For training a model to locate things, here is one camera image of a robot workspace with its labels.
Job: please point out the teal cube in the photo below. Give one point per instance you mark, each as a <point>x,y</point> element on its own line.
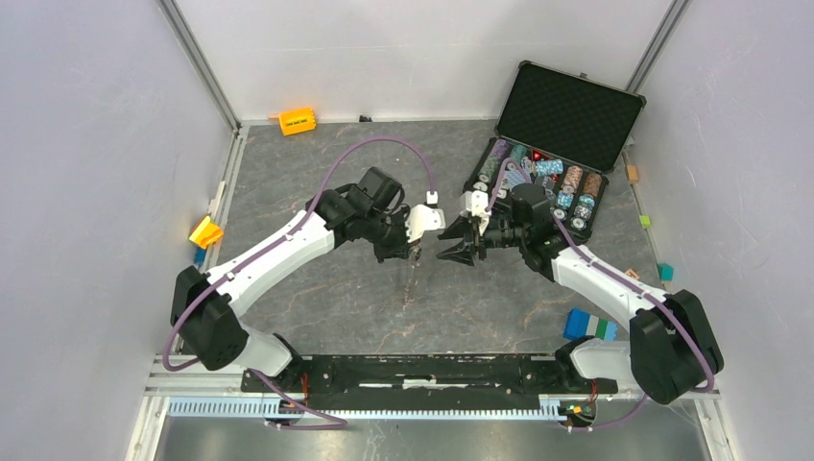
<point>665,271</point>

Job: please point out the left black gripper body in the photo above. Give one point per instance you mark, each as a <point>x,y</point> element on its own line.
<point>388,234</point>

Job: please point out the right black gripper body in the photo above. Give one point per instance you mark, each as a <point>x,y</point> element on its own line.
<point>475,240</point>

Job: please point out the small blue block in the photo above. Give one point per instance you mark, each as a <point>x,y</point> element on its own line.
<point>199,257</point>

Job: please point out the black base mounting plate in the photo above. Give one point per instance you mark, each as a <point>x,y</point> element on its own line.
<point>449,381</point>

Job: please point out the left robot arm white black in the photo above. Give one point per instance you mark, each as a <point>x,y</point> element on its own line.
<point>208,306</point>

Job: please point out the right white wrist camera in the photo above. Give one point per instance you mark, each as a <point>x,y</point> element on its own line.
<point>475,206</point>

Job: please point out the orange small cube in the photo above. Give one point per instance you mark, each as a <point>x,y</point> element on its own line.
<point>632,174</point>

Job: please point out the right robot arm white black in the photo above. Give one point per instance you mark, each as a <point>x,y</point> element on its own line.
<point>671,349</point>

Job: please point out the blue white green block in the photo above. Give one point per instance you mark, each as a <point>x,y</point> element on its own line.
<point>579,323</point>

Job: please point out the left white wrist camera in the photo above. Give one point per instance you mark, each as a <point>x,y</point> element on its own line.
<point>424,218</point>

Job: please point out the black poker chip case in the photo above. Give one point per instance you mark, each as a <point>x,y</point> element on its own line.
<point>568,132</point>

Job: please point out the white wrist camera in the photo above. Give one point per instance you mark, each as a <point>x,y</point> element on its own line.
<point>424,218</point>
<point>475,206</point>

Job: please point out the large metal disc keyring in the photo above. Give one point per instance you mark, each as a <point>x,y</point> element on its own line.
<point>411,280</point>

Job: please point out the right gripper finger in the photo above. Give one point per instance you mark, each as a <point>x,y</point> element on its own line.
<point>461,253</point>
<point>461,229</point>

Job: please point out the orange plastic block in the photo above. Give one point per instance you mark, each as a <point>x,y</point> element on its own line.
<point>297,121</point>

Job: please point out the yellow orange block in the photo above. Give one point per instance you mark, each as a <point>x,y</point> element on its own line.
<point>206,233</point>

